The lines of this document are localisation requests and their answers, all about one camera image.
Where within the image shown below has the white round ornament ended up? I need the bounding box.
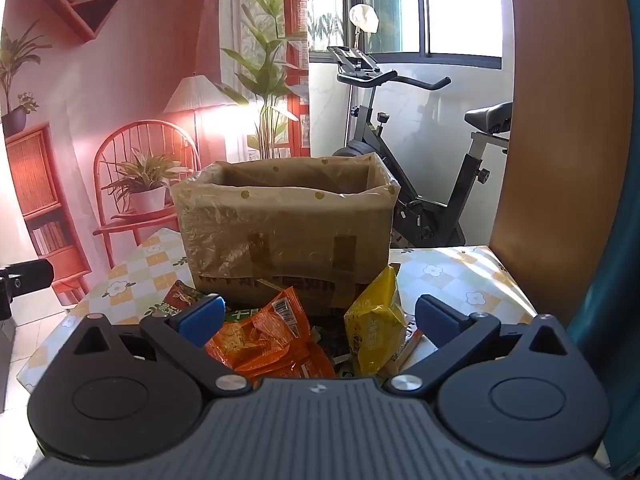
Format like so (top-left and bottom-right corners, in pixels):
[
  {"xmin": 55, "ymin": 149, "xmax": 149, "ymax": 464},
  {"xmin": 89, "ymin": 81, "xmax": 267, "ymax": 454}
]
[{"xmin": 348, "ymin": 3, "xmax": 380, "ymax": 34}]

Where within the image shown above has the wooden headboard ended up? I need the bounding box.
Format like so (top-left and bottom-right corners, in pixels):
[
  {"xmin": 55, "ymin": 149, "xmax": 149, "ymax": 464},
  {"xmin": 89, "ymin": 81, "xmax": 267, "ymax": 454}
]
[{"xmin": 490, "ymin": 0, "xmax": 634, "ymax": 323}]

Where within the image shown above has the yellow snack bag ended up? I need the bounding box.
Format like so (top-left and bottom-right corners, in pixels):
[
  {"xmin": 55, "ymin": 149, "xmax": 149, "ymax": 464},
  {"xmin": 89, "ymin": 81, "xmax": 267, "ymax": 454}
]
[{"xmin": 344, "ymin": 263, "xmax": 407, "ymax": 376}]

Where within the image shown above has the printed room backdrop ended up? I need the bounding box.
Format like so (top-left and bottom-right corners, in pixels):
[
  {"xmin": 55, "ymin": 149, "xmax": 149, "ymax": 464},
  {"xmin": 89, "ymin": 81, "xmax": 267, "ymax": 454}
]
[{"xmin": 1, "ymin": 0, "xmax": 310, "ymax": 304}]

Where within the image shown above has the red snack bag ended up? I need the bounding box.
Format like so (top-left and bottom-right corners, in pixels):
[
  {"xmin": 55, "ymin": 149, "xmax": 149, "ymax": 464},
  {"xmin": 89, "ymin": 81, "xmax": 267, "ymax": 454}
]
[{"xmin": 158, "ymin": 280, "xmax": 204, "ymax": 315}]

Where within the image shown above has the brown cardboard box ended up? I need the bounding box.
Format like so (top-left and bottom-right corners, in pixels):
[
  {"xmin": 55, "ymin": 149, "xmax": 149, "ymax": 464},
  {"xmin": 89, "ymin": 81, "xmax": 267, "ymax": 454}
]
[{"xmin": 170, "ymin": 154, "xmax": 400, "ymax": 312}]

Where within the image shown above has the checkered floral tablecloth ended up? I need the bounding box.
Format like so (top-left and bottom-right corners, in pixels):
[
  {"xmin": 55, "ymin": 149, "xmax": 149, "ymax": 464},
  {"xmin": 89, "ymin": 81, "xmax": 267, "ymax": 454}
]
[{"xmin": 17, "ymin": 228, "xmax": 535, "ymax": 391}]

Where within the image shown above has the black exercise bike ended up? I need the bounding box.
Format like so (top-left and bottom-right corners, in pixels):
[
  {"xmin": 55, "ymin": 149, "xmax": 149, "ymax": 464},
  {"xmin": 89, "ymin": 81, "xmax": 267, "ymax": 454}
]
[{"xmin": 328, "ymin": 46, "xmax": 513, "ymax": 248}]

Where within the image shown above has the orange snack bag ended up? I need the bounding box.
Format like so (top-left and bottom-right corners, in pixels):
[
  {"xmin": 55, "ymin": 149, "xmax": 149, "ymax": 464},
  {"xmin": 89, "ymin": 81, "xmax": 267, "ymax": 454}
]
[{"xmin": 205, "ymin": 287, "xmax": 336, "ymax": 382}]

